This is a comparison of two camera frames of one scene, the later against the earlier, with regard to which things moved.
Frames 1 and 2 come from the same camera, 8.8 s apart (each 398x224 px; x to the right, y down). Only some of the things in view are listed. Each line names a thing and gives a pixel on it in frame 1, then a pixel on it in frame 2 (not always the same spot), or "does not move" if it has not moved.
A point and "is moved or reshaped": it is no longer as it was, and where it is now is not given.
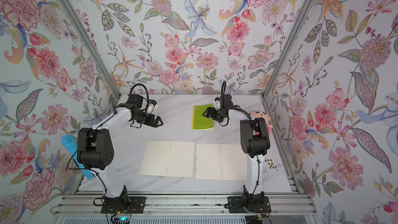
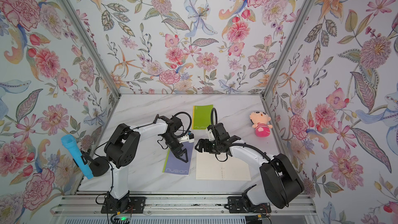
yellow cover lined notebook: [221, 162] does not move
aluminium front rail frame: [80, 208] does not move
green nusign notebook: [199, 122] does not move
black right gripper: [209, 109] to [207, 148]
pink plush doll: [258, 114] does not move
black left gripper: [151, 121] to [176, 149]
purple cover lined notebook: [168, 158] is moved or reshaped
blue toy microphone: [71, 140] does not move
